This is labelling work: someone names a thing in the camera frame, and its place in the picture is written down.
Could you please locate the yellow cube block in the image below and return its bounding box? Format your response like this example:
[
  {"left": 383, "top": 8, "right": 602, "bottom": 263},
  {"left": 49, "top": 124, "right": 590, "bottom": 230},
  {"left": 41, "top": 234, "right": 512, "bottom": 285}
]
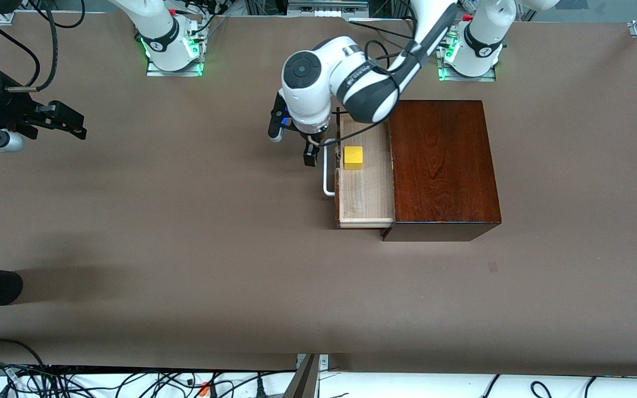
[{"left": 343, "top": 146, "right": 364, "bottom": 171}]

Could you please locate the wooden drawer with white handle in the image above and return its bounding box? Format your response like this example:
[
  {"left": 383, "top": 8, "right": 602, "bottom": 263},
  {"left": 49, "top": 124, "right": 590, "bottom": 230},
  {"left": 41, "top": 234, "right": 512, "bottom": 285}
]
[{"left": 323, "top": 108, "right": 396, "bottom": 229}]

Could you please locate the white power strip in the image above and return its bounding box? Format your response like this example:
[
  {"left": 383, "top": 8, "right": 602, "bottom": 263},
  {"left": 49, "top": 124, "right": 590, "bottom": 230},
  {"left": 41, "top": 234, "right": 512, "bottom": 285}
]
[{"left": 288, "top": 0, "right": 370, "bottom": 18}]

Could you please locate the dark wooden cabinet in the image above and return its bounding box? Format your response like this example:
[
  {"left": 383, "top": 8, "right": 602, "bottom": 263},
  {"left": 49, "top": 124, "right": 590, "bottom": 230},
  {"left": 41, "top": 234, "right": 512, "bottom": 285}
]
[{"left": 379, "top": 100, "right": 503, "bottom": 242}]

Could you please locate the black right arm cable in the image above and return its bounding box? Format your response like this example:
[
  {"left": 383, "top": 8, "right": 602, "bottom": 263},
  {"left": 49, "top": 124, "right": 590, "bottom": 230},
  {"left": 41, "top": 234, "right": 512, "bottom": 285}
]
[{"left": 0, "top": 0, "right": 87, "bottom": 93}]

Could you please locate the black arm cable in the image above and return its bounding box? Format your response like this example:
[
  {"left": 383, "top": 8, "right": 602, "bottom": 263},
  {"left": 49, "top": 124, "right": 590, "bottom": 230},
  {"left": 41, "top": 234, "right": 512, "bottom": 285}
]
[
  {"left": 323, "top": 39, "right": 409, "bottom": 147},
  {"left": 0, "top": 0, "right": 87, "bottom": 93}
]

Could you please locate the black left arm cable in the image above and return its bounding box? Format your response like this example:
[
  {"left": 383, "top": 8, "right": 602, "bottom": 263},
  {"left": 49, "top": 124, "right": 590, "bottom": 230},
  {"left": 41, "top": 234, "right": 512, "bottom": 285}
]
[{"left": 323, "top": 39, "right": 409, "bottom": 147}]

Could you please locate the long black table cable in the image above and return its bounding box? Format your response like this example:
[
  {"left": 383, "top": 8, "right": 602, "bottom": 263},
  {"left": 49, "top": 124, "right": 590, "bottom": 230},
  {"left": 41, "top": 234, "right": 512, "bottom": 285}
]
[{"left": 349, "top": 19, "right": 421, "bottom": 44}]

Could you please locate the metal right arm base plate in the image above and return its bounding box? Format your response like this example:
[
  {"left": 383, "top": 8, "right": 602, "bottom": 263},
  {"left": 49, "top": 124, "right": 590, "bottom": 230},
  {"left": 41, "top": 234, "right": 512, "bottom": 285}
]
[{"left": 146, "top": 28, "right": 206, "bottom": 77}]

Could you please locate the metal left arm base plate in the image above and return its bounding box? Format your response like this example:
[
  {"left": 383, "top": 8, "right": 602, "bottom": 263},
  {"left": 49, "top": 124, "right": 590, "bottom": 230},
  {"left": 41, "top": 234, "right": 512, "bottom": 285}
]
[{"left": 435, "top": 30, "right": 499, "bottom": 82}]

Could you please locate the black base cable bundle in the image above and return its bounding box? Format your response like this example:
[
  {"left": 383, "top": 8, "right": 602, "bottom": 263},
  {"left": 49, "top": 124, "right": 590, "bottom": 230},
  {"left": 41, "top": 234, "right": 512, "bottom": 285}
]
[{"left": 177, "top": 0, "right": 232, "bottom": 39}]

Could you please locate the black looped floor cable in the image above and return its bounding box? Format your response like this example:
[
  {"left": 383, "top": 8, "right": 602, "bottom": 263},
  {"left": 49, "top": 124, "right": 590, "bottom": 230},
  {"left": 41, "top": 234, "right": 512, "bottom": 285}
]
[{"left": 0, "top": 338, "right": 48, "bottom": 368}]

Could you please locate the grey metal bracket beam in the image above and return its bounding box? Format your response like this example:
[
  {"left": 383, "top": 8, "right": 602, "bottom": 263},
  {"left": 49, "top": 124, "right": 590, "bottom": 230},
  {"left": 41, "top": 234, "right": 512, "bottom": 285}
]
[{"left": 283, "top": 354, "right": 330, "bottom": 398}]

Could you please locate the black cable tangle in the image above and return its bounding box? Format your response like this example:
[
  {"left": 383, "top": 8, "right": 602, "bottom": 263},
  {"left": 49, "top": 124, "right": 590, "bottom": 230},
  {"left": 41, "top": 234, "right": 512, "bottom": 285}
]
[{"left": 0, "top": 360, "right": 297, "bottom": 398}]

